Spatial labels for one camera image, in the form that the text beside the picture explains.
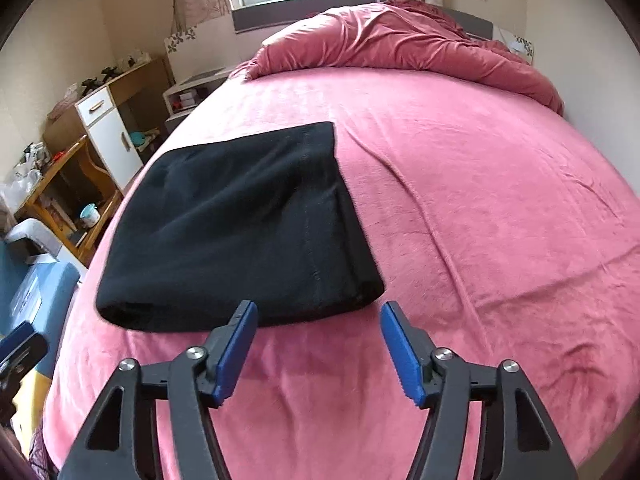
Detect blue yellow storage box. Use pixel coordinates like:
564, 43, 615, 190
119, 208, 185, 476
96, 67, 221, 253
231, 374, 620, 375
1, 243, 80, 445

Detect teal lidded cup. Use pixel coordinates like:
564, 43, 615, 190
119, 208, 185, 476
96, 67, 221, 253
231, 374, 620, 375
79, 204, 101, 229

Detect black pants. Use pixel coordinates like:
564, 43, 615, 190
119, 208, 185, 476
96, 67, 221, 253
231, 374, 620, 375
96, 122, 385, 333

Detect wooden desk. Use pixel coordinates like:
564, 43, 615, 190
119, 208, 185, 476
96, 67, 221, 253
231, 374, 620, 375
16, 136, 122, 266

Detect white bedside shelf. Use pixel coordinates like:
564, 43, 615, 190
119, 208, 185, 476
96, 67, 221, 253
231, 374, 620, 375
163, 67, 233, 134

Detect white drawer cabinet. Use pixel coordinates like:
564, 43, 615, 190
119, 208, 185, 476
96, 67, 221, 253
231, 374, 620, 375
75, 86, 143, 193

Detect dark bed headboard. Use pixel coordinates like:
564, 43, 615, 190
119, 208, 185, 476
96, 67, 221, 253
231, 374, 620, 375
231, 0, 494, 40

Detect pink bed sheet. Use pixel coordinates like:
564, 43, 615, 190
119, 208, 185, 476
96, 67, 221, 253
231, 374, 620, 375
41, 65, 640, 480

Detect dark pink duvet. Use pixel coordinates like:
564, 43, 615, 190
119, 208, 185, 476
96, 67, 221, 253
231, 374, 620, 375
233, 8, 564, 115

